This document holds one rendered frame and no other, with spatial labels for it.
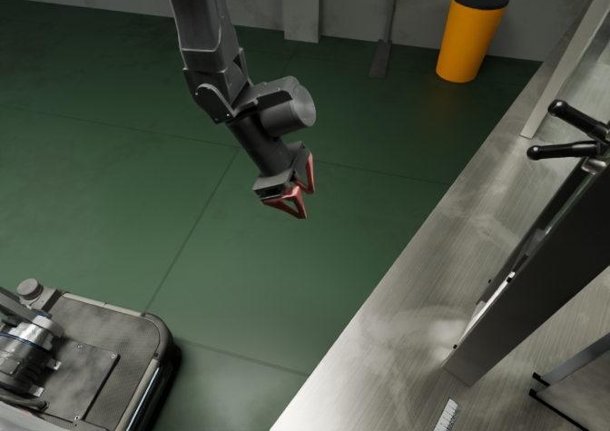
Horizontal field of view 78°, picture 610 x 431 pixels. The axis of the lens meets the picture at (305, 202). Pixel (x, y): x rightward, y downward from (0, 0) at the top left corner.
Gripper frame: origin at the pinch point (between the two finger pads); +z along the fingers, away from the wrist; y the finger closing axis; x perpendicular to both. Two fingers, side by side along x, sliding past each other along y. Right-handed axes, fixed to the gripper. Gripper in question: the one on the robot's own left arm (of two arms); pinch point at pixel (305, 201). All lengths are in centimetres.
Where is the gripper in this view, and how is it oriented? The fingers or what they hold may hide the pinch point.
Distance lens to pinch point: 65.6
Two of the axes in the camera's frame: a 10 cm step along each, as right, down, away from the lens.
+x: -8.4, 1.6, 5.2
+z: 4.8, 6.7, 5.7
